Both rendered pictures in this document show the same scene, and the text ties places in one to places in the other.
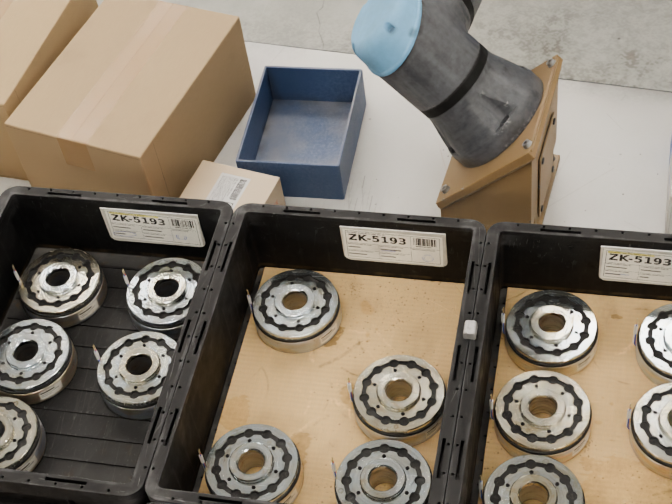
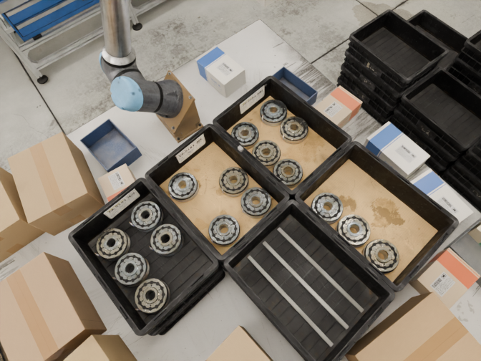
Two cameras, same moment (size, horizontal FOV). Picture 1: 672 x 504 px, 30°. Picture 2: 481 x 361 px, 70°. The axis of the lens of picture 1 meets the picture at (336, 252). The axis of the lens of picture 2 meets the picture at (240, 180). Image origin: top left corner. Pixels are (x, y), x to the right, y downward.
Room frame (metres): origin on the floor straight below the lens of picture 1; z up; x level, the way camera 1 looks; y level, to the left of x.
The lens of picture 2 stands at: (0.45, 0.35, 1.94)
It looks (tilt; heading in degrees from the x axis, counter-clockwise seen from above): 65 degrees down; 307
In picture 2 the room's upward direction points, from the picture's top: 9 degrees counter-clockwise
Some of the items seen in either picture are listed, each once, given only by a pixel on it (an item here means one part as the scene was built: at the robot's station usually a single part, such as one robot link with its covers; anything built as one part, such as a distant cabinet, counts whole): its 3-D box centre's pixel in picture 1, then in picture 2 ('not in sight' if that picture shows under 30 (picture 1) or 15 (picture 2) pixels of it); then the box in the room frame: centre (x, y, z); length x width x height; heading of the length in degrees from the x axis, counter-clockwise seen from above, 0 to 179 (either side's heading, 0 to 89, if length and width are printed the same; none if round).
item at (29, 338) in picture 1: (26, 351); (129, 268); (0.91, 0.38, 0.86); 0.05 x 0.05 x 0.01
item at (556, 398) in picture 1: (542, 407); (266, 152); (0.72, -0.19, 0.86); 0.05 x 0.05 x 0.01
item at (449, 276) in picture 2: not in sight; (443, 279); (0.01, -0.09, 0.74); 0.16 x 0.12 x 0.07; 68
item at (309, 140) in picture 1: (303, 130); (111, 147); (1.33, 0.02, 0.74); 0.20 x 0.15 x 0.07; 162
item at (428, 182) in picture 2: not in sight; (432, 203); (0.12, -0.33, 0.75); 0.20 x 0.12 x 0.09; 151
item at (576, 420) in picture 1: (542, 410); (266, 152); (0.72, -0.19, 0.86); 0.10 x 0.10 x 0.01
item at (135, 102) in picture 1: (137, 109); (58, 183); (1.39, 0.25, 0.78); 0.30 x 0.22 x 0.16; 149
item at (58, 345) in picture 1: (27, 354); (130, 268); (0.91, 0.38, 0.86); 0.10 x 0.10 x 0.01
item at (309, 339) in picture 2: not in sight; (304, 281); (0.41, 0.16, 0.87); 0.40 x 0.30 x 0.11; 161
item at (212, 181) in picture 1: (221, 227); (123, 190); (1.17, 0.15, 0.74); 0.16 x 0.12 x 0.07; 150
